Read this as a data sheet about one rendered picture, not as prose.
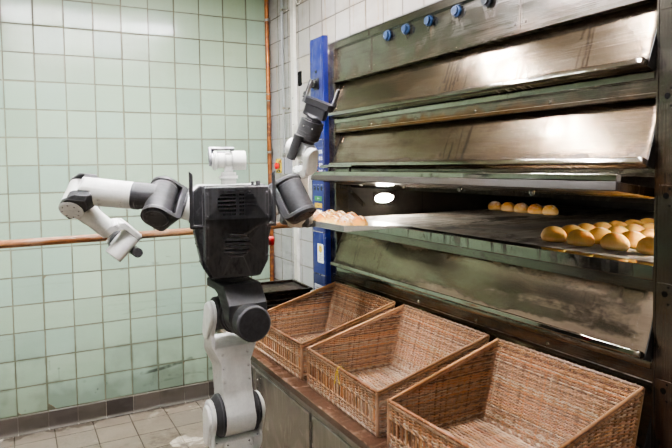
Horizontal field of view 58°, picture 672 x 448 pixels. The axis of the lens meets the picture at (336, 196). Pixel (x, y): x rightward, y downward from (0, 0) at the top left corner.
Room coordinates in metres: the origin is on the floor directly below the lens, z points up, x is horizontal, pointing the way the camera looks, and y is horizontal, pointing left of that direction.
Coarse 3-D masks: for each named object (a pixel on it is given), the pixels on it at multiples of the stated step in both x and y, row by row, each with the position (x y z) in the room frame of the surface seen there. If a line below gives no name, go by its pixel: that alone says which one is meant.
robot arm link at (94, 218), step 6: (72, 180) 1.97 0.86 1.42; (78, 180) 1.97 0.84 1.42; (72, 186) 1.95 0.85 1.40; (78, 186) 1.95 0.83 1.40; (66, 192) 1.94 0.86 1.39; (90, 210) 2.00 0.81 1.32; (96, 210) 2.02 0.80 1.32; (84, 216) 1.99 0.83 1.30; (90, 216) 2.00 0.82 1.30; (96, 216) 2.01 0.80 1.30; (102, 216) 2.04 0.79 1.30; (84, 222) 2.01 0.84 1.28; (90, 222) 2.01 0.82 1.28; (96, 222) 2.02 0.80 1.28; (102, 222) 2.03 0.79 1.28; (108, 222) 2.05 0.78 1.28; (96, 228) 2.03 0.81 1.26; (102, 228) 2.04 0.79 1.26
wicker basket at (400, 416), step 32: (480, 352) 2.02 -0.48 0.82; (512, 352) 2.00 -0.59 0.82; (416, 384) 1.89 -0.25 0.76; (448, 384) 1.96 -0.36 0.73; (512, 384) 1.96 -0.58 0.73; (544, 384) 1.86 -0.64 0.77; (576, 384) 1.77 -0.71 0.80; (608, 384) 1.68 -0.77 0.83; (416, 416) 1.71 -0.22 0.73; (448, 416) 1.96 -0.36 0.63; (480, 416) 2.03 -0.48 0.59; (512, 416) 1.93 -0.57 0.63; (544, 416) 1.83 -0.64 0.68; (608, 416) 1.52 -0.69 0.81; (640, 416) 1.59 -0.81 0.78
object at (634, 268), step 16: (432, 240) 2.46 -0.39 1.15; (448, 240) 2.37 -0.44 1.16; (464, 240) 2.28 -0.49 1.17; (480, 240) 2.20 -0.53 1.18; (496, 240) 2.18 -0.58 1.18; (528, 256) 2.00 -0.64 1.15; (544, 256) 1.94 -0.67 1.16; (560, 256) 1.88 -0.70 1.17; (576, 256) 1.83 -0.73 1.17; (592, 256) 1.78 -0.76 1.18; (608, 256) 1.78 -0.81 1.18; (608, 272) 1.73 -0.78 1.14; (624, 272) 1.68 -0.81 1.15; (640, 272) 1.64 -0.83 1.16
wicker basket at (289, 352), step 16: (320, 288) 3.08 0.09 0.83; (336, 288) 3.11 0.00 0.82; (352, 288) 2.97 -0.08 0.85; (288, 304) 2.99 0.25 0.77; (304, 304) 3.04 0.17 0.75; (320, 304) 3.08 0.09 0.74; (336, 304) 3.07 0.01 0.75; (352, 304) 2.94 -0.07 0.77; (368, 304) 2.83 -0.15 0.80; (384, 304) 2.71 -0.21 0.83; (272, 320) 2.96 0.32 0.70; (288, 320) 2.99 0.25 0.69; (304, 320) 3.04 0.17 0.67; (336, 320) 3.03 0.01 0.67; (352, 320) 2.55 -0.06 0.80; (384, 320) 2.63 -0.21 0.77; (272, 336) 2.70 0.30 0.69; (288, 336) 2.55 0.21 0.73; (304, 336) 3.04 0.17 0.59; (320, 336) 2.48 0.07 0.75; (272, 352) 2.70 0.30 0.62; (288, 352) 2.55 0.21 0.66; (304, 352) 2.44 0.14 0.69; (368, 352) 2.59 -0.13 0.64; (288, 368) 2.55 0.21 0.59; (304, 368) 2.44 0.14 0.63
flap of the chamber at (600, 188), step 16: (320, 176) 3.02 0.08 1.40; (336, 176) 2.87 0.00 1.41; (352, 176) 2.74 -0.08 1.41; (368, 176) 2.62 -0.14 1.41; (528, 192) 2.04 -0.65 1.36; (544, 192) 1.94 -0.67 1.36; (560, 192) 1.84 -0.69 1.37; (576, 192) 1.76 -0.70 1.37; (592, 192) 1.68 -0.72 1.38; (608, 192) 1.61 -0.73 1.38; (624, 192) 1.56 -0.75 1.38; (640, 192) 1.59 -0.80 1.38
